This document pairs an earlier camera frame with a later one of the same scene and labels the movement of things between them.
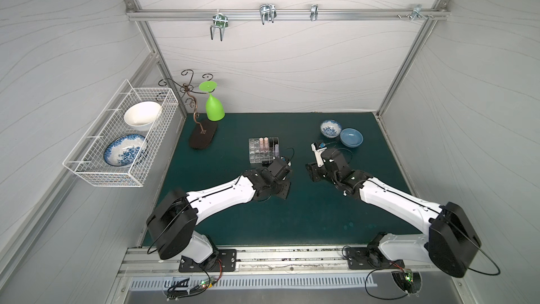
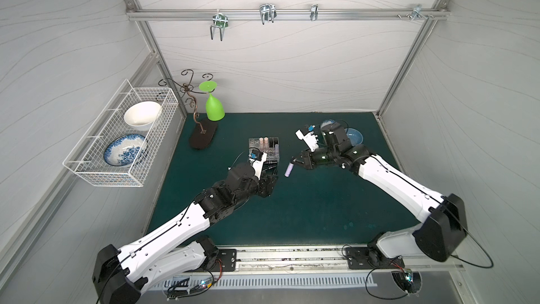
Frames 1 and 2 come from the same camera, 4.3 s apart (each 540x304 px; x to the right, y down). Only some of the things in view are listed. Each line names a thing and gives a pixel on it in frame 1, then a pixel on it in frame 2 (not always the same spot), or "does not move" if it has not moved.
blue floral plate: [122, 150] does not move
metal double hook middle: [268, 13] does not move
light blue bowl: [351, 137] does not move
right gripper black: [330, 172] → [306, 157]
